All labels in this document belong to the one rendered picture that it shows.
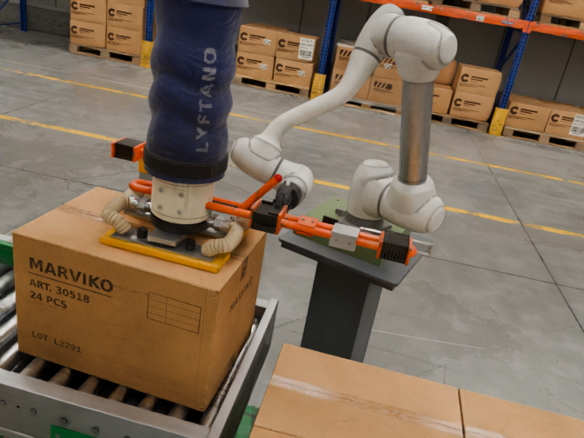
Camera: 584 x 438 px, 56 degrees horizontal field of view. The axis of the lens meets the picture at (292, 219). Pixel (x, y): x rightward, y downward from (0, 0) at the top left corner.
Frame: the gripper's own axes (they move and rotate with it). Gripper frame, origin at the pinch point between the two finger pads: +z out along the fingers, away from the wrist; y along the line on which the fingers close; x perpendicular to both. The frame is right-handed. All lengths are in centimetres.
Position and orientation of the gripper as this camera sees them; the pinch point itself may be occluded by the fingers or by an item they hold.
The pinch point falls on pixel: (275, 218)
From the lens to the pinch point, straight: 151.1
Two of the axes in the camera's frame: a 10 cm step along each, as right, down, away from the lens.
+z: -2.0, 3.5, -9.1
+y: -1.7, 9.1, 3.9
